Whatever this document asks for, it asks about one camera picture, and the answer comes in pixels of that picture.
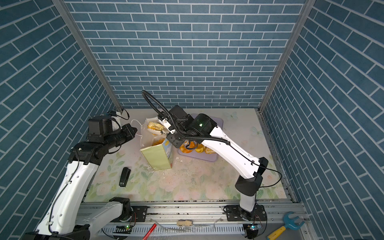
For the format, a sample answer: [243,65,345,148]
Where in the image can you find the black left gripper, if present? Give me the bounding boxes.
[103,123,139,151]

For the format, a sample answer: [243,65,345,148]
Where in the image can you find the metal kitchen tongs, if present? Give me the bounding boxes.
[155,119,176,135]

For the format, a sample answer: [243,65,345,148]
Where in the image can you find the braided fake bread loaf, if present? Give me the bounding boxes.
[152,139,165,146]

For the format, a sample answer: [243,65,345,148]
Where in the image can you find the small round fake bun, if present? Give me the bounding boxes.
[195,144,206,153]

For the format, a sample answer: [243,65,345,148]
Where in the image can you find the crusty round fake bread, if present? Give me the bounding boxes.
[147,122,164,132]

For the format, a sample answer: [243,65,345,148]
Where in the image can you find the triangular fake bread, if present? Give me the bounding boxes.
[205,147,216,154]

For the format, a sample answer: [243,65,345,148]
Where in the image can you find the white green paper bag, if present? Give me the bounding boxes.
[131,117,173,171]

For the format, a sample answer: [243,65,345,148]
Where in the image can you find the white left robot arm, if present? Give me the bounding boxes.
[22,124,138,240]

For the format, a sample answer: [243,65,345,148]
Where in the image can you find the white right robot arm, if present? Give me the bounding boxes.
[158,106,269,213]

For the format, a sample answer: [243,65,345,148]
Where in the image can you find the black stapler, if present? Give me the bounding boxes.
[119,167,131,188]

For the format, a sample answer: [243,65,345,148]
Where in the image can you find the purple plastic tray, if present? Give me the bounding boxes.
[178,114,224,163]

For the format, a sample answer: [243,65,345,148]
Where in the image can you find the red marker pen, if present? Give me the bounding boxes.
[142,223,157,240]

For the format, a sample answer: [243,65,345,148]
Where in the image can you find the blue yellow toy wrench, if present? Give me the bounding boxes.
[266,212,305,240]

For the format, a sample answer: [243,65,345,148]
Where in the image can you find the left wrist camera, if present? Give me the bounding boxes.
[87,115,122,143]

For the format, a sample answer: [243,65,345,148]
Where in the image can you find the ring donut fake bread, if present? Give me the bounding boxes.
[180,141,197,154]

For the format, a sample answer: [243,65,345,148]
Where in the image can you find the black corrugated cable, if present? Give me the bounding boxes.
[141,89,232,145]

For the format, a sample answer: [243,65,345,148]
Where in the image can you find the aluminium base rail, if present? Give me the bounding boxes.
[96,200,315,240]

